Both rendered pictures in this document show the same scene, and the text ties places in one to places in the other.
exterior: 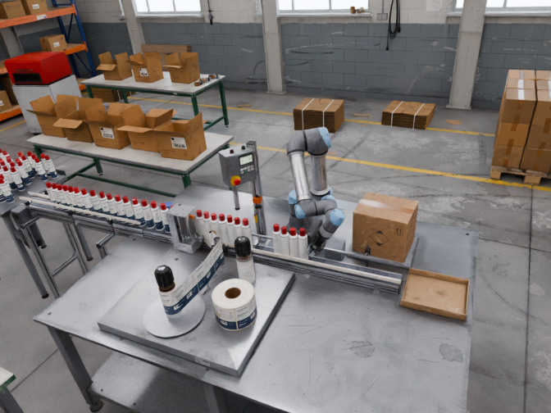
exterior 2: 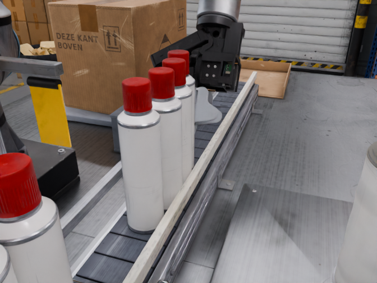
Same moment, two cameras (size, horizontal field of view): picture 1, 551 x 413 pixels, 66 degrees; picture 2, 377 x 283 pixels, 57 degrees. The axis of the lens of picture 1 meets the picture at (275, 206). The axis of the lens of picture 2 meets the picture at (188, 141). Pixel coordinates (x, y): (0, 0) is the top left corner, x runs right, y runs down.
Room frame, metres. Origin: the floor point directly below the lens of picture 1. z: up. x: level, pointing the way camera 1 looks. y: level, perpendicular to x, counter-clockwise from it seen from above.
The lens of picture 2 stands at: (1.94, 0.39, 1.20)
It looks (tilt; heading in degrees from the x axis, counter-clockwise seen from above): 27 degrees down; 262
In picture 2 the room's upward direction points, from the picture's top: straight up
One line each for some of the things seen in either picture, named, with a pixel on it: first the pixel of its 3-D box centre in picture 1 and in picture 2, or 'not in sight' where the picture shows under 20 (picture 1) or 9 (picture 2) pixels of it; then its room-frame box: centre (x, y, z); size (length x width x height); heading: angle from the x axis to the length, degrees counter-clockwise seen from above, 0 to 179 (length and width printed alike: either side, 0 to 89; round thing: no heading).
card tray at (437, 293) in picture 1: (435, 292); (249, 76); (1.56, -0.77, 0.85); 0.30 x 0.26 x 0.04; 63
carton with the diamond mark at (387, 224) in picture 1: (384, 226); (127, 50); (1.98, -0.61, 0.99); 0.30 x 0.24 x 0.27; 58
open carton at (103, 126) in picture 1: (111, 125); not in sight; (4.14, 1.57, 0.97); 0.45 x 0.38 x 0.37; 153
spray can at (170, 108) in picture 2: (284, 242); (163, 142); (1.91, -0.04, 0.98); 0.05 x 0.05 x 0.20
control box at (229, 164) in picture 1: (238, 165); not in sight; (2.13, 0.18, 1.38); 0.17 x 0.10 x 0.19; 118
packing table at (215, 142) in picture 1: (134, 171); not in sight; (4.24, 1.51, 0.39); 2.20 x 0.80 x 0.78; 60
